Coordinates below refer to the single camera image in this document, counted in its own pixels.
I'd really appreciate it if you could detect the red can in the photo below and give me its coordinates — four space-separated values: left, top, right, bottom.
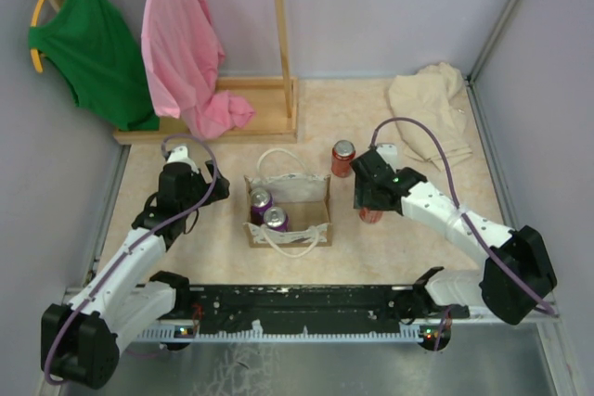
331 140 355 178
359 208 383 224

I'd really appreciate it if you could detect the purple can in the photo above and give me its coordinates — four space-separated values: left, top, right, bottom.
250 187 274 226
263 206 289 232

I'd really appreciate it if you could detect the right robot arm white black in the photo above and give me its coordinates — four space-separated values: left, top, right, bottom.
351 148 557 325

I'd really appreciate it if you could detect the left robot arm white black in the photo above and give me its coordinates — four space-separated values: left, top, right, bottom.
41 156 229 390

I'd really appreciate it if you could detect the beige folded cloth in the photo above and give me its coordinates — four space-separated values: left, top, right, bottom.
387 62 472 171

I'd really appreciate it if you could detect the wooden clothes rack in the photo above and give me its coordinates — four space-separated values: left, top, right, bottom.
45 0 298 143

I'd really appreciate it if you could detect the pink t-shirt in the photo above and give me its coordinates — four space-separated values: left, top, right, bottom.
141 0 255 140

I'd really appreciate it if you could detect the green tank top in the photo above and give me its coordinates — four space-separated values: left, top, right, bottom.
28 0 160 132

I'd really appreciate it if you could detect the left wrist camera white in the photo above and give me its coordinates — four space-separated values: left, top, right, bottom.
166 145 199 172

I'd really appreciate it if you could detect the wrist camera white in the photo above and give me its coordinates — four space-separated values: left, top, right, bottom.
166 145 199 172
376 143 399 171

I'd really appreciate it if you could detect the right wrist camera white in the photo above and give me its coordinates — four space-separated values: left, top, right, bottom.
376 143 399 171

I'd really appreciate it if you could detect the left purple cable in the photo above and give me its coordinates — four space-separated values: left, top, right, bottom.
42 134 219 386

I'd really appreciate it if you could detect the purple cable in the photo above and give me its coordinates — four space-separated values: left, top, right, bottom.
42 134 219 386
368 117 556 316

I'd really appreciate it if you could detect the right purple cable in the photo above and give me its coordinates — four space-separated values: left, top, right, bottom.
368 117 556 316

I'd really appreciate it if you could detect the canvas bag with white handles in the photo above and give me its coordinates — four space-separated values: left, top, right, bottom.
243 147 333 259

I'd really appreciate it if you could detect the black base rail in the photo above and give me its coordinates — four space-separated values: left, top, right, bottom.
180 285 446 335

